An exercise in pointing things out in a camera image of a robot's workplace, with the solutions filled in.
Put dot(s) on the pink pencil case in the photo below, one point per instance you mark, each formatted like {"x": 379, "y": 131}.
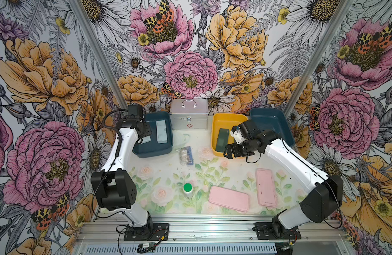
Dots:
{"x": 229, "y": 199}
{"x": 266, "y": 192}

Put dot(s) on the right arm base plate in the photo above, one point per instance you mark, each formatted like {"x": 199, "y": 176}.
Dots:
{"x": 273, "y": 231}

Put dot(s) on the teal storage tray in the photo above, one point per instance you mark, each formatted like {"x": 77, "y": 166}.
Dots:
{"x": 272, "y": 119}
{"x": 152, "y": 148}

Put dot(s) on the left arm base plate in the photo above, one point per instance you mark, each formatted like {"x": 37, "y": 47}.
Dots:
{"x": 159, "y": 231}

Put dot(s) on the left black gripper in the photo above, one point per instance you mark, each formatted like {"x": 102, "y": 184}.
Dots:
{"x": 148, "y": 130}

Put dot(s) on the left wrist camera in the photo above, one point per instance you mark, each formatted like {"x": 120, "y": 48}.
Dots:
{"x": 135, "y": 111}

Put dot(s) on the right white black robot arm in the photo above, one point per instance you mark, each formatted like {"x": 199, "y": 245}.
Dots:
{"x": 324, "y": 191}

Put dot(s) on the small green circuit board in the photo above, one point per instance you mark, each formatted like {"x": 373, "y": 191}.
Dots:
{"x": 145, "y": 248}

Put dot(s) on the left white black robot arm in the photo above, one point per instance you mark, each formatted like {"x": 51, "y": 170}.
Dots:
{"x": 114, "y": 189}

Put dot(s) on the light blue pencil case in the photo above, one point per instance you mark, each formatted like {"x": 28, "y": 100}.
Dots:
{"x": 161, "y": 129}
{"x": 146, "y": 139}

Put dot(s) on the dark green pencil case slanted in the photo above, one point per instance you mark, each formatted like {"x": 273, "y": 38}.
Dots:
{"x": 222, "y": 140}

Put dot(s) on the floral table mat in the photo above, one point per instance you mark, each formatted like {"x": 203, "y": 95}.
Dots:
{"x": 212, "y": 184}

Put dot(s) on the green cap white bottle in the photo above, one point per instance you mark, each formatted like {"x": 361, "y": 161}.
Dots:
{"x": 188, "y": 190}

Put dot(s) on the aluminium front rail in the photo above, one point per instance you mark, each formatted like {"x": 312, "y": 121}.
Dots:
{"x": 206, "y": 229}

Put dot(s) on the small clear packet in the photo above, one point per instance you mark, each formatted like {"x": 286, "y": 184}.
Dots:
{"x": 186, "y": 157}

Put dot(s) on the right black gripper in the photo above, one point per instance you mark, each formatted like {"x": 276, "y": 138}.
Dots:
{"x": 237, "y": 153}

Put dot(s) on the silver metal first-aid case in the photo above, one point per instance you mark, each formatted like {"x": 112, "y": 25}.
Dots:
{"x": 189, "y": 114}

